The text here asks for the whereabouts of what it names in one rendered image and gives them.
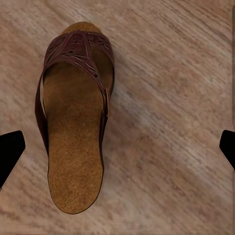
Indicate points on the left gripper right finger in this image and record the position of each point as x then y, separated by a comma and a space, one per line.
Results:
227, 146

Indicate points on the sandal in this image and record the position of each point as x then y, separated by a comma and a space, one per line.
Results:
78, 82

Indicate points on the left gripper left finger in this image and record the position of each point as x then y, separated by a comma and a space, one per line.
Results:
12, 146

